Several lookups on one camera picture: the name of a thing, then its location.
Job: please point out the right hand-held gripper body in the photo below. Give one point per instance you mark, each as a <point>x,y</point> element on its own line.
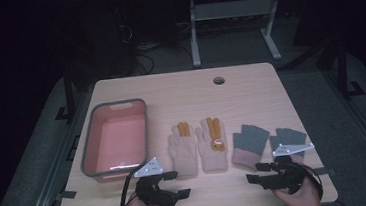
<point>291,174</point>

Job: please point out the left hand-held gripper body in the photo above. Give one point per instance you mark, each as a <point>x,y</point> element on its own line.
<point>152,192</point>

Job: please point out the beige knit glove orange fingertips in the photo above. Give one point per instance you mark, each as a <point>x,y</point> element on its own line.
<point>183,153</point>

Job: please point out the grey fingerless glove pink cuff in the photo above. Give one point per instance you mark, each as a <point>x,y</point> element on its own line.
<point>291,137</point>
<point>249,140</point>

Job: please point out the beige knit glove bear face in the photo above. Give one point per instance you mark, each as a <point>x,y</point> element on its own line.
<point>212,157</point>

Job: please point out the pink plastic basin grey rim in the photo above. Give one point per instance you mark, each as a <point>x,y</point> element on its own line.
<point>110,139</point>

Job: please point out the person's right hand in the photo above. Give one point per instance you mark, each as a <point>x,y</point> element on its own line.
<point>303,201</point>

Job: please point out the black tape strip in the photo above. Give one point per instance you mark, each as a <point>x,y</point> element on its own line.
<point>326,171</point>
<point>67,194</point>

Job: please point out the black metal post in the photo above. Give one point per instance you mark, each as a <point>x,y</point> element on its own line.
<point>342,69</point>
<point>68,93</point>

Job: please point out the white metal desk frame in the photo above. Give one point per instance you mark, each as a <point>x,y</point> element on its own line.
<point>233,9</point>

